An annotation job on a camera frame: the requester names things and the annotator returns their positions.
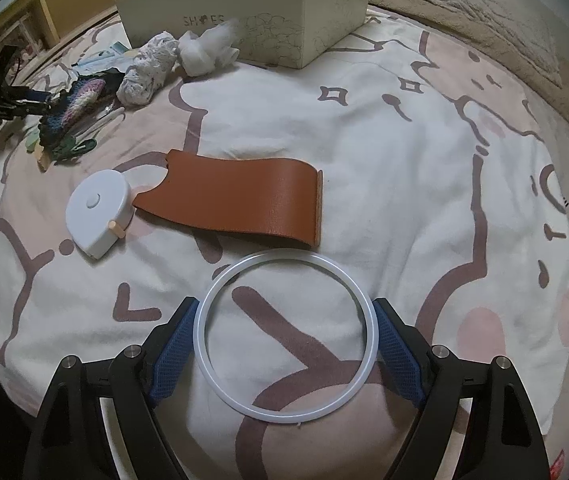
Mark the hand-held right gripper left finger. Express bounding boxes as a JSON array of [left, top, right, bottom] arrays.
[[24, 297, 200, 480]]

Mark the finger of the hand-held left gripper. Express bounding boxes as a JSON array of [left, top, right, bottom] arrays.
[[9, 85, 60, 103], [0, 100, 52, 117]]

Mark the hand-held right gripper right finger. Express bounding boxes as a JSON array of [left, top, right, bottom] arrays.
[[372, 297, 550, 480]]

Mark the mint green clip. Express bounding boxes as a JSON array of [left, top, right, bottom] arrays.
[[23, 127, 45, 153]]

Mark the white silicone ring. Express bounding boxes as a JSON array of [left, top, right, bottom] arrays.
[[197, 249, 381, 423]]

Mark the white shoe box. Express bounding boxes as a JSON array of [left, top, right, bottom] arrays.
[[114, 0, 376, 70]]

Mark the multicolour crochet piece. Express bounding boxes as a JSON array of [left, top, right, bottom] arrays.
[[39, 76, 125, 133]]

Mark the blue white packet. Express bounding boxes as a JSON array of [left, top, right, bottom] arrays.
[[77, 42, 135, 68]]

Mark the white knitted net bundle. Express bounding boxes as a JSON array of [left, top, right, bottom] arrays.
[[116, 31, 179, 107]]

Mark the white round tape measure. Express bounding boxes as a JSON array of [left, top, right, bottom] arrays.
[[64, 169, 132, 261]]

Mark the brown leather piece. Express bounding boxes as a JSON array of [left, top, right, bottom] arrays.
[[132, 149, 325, 251]]

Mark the printed blanket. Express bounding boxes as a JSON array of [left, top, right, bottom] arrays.
[[0, 7, 569, 480]]

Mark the beige duvet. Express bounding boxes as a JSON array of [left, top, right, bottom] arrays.
[[367, 0, 565, 88]]

